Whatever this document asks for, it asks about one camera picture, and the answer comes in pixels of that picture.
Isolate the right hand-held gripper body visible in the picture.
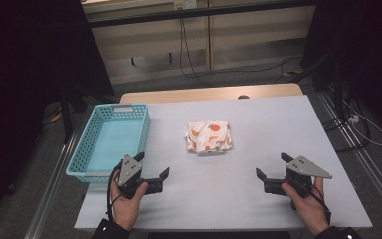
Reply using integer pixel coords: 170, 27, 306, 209
284, 155, 333, 199

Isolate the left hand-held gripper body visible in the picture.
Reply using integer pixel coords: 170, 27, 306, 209
116, 153, 147, 200

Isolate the light blue plastic basket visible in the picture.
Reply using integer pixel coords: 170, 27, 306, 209
65, 103, 151, 184

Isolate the orange patterned white cloth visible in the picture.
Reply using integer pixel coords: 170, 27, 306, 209
184, 119, 233, 155

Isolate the person's left hand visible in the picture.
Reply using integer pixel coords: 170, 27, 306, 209
109, 178, 149, 232

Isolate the person's right hand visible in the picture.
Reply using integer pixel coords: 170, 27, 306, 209
281, 176, 330, 237

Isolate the white table board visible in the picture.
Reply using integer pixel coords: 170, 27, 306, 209
74, 95, 373, 232

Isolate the wooden table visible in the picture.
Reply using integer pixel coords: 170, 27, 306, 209
119, 83, 304, 104

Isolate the beige wooden cabinet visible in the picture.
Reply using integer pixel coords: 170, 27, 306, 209
81, 0, 316, 86

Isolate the black curtain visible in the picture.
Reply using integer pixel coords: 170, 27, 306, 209
0, 0, 116, 233
300, 0, 382, 140

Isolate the black horizontal bar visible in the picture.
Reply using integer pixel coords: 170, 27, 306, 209
87, 1, 314, 29

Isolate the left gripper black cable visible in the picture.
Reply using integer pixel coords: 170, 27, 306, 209
105, 164, 124, 223

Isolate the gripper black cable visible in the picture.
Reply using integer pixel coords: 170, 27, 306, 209
105, 164, 124, 223
306, 184, 332, 225

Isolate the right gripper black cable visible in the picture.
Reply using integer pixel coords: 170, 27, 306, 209
306, 184, 332, 225

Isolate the black cable bundle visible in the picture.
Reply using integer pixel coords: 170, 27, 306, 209
322, 94, 374, 153

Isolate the aluminium floor rail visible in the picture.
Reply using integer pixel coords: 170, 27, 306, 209
24, 130, 79, 239
317, 90, 382, 218

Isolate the white thin cable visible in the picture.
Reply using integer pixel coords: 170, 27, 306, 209
342, 99, 382, 147

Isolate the black floor cable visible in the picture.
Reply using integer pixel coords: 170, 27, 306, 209
195, 55, 303, 85

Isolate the black hanging cable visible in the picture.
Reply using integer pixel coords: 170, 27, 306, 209
178, 17, 211, 85

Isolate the white wall socket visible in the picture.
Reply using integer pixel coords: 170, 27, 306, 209
173, 0, 197, 10

